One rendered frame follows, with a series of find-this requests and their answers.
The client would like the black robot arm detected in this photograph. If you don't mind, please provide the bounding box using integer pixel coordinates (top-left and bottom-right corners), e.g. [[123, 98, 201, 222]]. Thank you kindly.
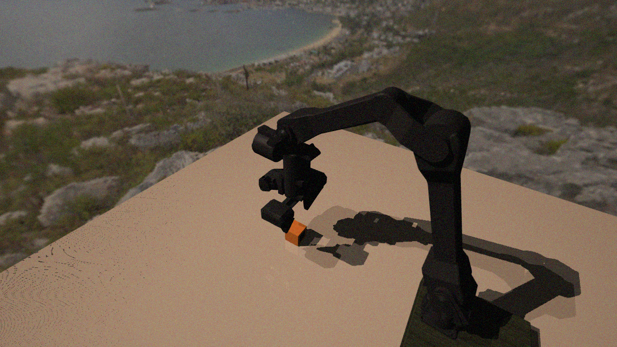
[[252, 87, 478, 339]]

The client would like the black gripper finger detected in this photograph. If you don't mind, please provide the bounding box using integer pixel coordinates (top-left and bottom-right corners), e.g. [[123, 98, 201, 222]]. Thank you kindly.
[[303, 185, 323, 210], [281, 218, 295, 233]]

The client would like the orange block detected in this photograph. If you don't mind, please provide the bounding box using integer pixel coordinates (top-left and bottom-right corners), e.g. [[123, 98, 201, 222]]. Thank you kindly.
[[285, 220, 307, 246]]

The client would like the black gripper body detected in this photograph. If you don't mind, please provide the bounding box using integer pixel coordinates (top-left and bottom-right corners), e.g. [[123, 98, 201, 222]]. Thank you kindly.
[[261, 168, 327, 228]]

